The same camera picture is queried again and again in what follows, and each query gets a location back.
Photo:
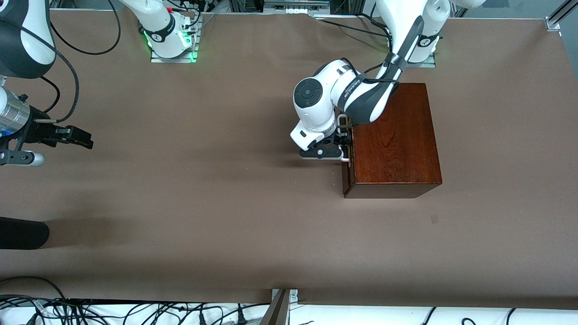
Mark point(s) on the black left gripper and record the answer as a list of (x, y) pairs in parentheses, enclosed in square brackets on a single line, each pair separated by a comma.
[(344, 134)]

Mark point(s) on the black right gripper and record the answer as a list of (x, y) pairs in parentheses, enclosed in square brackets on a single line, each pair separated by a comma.
[(39, 132)]

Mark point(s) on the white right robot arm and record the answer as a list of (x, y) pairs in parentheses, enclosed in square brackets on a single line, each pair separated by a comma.
[(27, 36)]

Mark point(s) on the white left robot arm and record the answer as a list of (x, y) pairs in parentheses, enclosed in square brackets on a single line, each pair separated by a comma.
[(316, 113)]

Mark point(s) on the dark brown wooden cabinet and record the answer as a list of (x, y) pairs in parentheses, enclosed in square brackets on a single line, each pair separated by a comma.
[(397, 149)]

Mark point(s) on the black cylinder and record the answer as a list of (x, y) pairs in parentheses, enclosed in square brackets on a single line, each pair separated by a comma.
[(22, 232)]

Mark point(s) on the silver strip device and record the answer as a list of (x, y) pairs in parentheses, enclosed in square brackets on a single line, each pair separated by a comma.
[(295, 6)]

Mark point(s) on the aluminium corner profile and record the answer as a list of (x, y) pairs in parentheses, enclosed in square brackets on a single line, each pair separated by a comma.
[(553, 22)]

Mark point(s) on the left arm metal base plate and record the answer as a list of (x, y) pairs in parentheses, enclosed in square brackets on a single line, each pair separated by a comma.
[(424, 64)]

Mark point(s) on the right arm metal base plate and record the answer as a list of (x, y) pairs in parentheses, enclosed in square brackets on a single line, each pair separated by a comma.
[(174, 59)]

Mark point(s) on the metal bracket plate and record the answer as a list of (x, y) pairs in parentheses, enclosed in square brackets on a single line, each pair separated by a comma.
[(293, 295)]

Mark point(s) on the dark metal post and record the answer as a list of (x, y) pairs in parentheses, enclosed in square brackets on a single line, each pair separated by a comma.
[(276, 311)]

